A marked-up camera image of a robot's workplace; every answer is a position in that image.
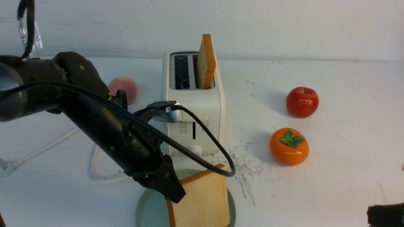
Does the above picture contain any toast slice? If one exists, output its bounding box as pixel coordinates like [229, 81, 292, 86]
[166, 170, 231, 227]
[196, 34, 217, 89]

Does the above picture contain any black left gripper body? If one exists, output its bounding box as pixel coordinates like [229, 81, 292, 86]
[104, 120, 173, 186]

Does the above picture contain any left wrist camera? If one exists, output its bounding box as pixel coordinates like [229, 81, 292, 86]
[133, 101, 183, 123]

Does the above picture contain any red apple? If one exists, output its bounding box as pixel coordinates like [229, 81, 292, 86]
[286, 87, 319, 118]

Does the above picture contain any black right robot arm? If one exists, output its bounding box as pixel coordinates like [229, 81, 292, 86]
[366, 202, 404, 227]

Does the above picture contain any white power cord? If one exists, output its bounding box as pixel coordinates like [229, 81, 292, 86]
[0, 128, 127, 180]

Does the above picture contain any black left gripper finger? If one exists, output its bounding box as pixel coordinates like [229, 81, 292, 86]
[148, 164, 186, 203]

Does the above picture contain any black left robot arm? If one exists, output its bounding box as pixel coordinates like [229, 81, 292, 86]
[1, 52, 186, 203]

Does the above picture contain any orange persimmon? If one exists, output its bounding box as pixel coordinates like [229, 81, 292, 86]
[269, 128, 309, 166]

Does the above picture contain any pink peach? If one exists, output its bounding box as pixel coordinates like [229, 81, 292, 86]
[108, 76, 139, 104]

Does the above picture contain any white two-slot toaster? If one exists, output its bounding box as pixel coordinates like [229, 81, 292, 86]
[161, 51, 226, 156]

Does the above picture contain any light green round plate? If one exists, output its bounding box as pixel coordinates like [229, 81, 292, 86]
[136, 169, 236, 227]

